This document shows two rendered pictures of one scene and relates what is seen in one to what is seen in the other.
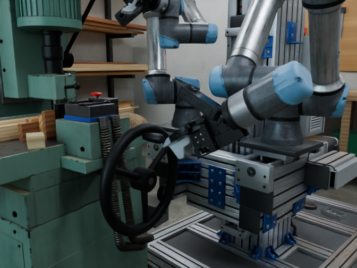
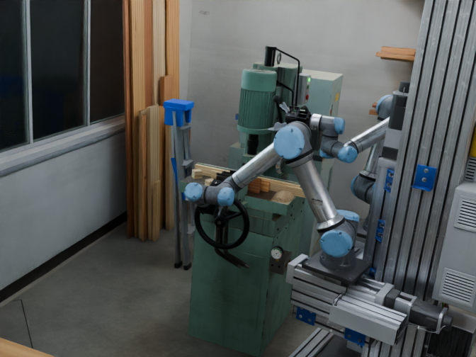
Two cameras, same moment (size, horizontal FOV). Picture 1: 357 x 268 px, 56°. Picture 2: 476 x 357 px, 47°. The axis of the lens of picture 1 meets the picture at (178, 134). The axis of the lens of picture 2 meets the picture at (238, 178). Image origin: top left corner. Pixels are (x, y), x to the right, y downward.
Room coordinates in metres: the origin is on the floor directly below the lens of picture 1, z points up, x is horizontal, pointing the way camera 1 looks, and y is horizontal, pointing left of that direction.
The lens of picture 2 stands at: (0.29, -2.33, 1.81)
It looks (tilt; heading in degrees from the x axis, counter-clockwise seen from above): 17 degrees down; 76
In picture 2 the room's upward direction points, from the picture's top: 5 degrees clockwise
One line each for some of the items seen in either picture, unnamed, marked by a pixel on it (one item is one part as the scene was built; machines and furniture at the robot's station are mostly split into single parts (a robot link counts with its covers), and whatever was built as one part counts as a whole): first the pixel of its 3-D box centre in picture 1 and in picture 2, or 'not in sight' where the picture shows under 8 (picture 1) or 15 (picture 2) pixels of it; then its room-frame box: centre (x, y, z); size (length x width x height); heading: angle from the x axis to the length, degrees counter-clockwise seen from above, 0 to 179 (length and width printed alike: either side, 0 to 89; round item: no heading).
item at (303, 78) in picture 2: not in sight; (302, 88); (1.31, 0.55, 1.40); 0.10 x 0.06 x 0.16; 56
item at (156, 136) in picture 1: (153, 137); not in sight; (0.79, 0.06, 0.92); 0.06 x 0.03 x 0.03; 56
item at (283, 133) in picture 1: (282, 128); (339, 252); (1.23, -0.39, 0.87); 0.15 x 0.15 x 0.10
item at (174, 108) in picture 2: not in sight; (181, 185); (0.78, 1.30, 0.58); 0.27 x 0.25 x 1.16; 151
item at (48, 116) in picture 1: (74, 120); (242, 182); (0.96, 0.30, 0.94); 0.20 x 0.01 x 0.08; 146
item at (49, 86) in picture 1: (51, 89); (252, 161); (1.02, 0.39, 1.03); 0.14 x 0.07 x 0.09; 56
